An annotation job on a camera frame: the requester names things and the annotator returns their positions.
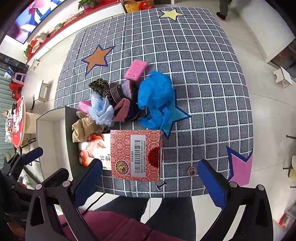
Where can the red patterned carton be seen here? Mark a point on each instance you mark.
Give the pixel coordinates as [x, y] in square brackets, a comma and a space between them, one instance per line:
[136, 155]

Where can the pink sponge block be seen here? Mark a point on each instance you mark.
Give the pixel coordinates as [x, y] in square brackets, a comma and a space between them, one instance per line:
[83, 105]
[136, 69]

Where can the floral tissue pack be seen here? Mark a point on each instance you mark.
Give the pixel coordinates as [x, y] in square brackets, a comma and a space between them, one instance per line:
[92, 148]

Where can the yellow red gift box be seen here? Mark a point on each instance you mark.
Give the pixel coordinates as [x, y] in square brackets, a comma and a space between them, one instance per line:
[136, 5]

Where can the wall television screen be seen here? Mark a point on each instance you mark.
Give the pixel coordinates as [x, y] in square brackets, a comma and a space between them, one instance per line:
[34, 16]

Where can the person's dark pants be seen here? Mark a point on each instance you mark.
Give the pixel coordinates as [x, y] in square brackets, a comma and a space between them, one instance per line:
[166, 213]

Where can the beige dotted cloth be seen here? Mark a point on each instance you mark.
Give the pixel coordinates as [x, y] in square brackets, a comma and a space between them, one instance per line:
[80, 113]

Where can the red topped white cabinet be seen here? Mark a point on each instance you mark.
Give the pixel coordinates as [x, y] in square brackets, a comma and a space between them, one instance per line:
[69, 25]

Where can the leopard print cloth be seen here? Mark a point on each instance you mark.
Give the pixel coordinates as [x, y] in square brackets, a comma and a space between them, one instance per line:
[99, 87]

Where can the person's maroon jacket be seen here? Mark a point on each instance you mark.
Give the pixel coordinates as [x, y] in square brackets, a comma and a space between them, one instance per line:
[111, 227]

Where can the white box with grey inside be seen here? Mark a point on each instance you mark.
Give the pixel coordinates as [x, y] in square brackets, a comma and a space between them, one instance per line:
[68, 141]

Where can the potted green plant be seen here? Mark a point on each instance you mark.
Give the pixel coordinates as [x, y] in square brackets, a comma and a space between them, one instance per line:
[87, 3]

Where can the light blue fluffy duster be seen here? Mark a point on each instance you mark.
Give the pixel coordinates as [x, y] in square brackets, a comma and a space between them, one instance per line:
[101, 111]

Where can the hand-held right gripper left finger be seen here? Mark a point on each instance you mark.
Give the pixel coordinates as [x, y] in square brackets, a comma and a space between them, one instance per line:
[89, 183]

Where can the beige crumpled cloth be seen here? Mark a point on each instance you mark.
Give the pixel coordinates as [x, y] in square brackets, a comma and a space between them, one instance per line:
[82, 131]

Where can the pink plastic stool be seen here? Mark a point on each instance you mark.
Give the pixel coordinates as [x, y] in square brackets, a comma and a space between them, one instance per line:
[19, 77]

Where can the grey checked star tablecloth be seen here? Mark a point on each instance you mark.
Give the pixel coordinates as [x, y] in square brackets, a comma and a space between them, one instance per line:
[196, 81]

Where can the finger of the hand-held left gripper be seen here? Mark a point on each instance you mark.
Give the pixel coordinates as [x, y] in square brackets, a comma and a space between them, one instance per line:
[34, 154]
[56, 175]

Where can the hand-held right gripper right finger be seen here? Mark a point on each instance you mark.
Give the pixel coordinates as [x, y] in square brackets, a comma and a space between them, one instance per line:
[211, 183]

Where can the blue plastic bag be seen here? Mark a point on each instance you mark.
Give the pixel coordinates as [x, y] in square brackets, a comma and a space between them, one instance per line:
[155, 92]

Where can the pink knit cloth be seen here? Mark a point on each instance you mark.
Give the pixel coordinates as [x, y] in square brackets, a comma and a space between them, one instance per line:
[121, 110]

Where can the small black clip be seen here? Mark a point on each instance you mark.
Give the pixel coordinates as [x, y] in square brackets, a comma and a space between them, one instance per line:
[161, 185]

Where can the white step stool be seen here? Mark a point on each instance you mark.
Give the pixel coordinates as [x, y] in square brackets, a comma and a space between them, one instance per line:
[41, 90]
[283, 77]

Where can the round red table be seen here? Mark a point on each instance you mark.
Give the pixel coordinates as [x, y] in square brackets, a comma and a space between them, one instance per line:
[18, 122]

